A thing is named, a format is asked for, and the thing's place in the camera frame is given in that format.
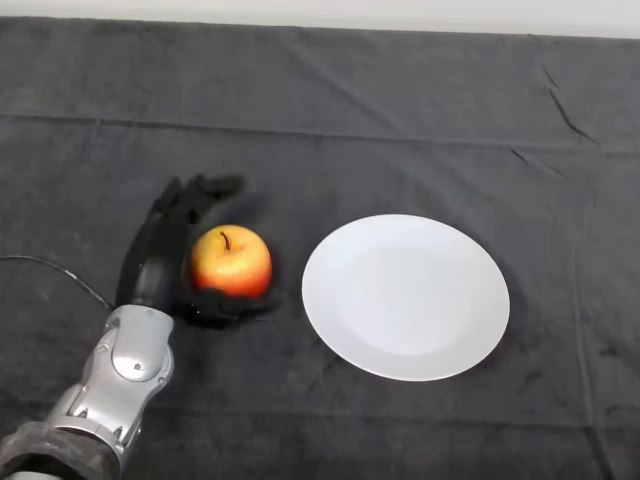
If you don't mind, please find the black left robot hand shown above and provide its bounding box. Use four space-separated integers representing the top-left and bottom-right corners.
114 173 281 331

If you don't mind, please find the red yellow apple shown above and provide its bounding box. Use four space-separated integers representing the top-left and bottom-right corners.
190 224 274 300

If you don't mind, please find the white round plate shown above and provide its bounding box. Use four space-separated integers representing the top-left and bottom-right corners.
300 213 512 383

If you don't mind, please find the black cloth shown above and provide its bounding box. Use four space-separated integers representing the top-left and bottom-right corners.
0 15 640 480

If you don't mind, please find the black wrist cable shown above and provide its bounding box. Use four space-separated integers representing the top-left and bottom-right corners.
0 255 116 309

